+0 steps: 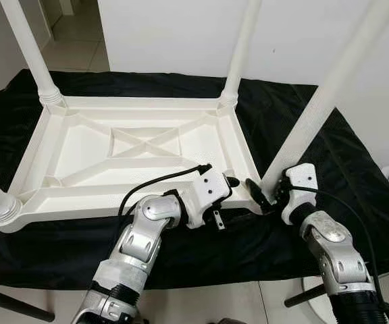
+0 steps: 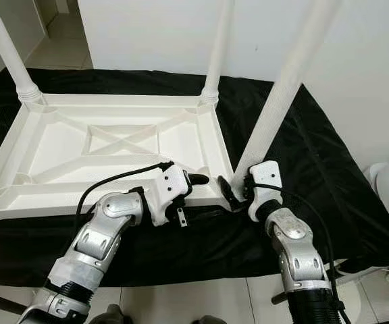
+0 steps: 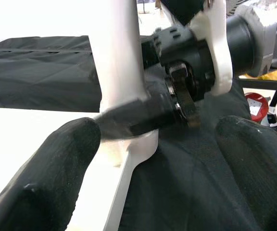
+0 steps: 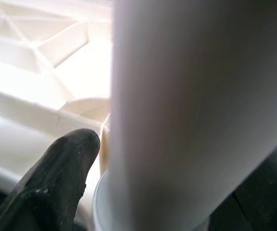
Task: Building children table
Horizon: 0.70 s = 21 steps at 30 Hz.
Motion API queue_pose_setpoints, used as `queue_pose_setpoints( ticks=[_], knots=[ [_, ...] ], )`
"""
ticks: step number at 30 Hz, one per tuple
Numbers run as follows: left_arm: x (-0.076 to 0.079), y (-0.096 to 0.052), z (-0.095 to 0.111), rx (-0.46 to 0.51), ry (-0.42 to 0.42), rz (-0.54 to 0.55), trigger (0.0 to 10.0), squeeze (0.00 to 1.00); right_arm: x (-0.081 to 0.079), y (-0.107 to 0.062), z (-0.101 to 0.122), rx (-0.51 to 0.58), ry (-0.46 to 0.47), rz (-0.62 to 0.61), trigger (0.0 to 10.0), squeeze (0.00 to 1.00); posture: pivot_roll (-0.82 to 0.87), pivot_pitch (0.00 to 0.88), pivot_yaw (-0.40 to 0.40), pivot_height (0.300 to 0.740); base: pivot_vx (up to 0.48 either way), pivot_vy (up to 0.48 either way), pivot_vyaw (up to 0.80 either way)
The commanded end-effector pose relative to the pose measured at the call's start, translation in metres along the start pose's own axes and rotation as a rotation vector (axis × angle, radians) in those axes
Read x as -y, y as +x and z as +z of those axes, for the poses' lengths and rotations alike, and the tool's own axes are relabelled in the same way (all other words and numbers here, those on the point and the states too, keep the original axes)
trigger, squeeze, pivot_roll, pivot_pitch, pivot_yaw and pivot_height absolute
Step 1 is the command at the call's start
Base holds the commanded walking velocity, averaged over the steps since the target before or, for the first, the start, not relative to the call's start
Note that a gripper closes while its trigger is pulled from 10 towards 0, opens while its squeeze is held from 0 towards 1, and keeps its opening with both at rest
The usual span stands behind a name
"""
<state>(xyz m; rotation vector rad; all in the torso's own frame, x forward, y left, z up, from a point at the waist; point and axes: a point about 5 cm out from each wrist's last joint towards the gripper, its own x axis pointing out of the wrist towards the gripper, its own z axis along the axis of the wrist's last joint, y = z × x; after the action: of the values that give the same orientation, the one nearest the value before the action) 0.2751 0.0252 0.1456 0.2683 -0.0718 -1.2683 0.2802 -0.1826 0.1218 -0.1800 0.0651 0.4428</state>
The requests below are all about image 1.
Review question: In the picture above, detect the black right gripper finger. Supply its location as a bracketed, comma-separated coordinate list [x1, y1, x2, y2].
[247, 178, 273, 213]

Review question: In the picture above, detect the white plastic children table top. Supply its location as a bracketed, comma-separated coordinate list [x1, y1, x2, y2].
[0, 94, 276, 234]

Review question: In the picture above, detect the black cloth table cover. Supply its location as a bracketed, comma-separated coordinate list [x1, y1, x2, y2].
[0, 70, 389, 291]

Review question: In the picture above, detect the black metal table leg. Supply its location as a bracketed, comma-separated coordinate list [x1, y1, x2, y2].
[284, 283, 327, 308]
[0, 283, 55, 323]

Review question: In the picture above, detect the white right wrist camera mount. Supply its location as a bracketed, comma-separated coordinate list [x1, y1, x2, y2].
[281, 164, 318, 225]

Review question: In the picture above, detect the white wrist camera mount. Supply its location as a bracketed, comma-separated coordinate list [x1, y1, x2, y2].
[181, 169, 232, 230]
[281, 164, 318, 225]

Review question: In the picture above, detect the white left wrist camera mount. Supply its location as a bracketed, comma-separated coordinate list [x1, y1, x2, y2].
[181, 169, 232, 230]

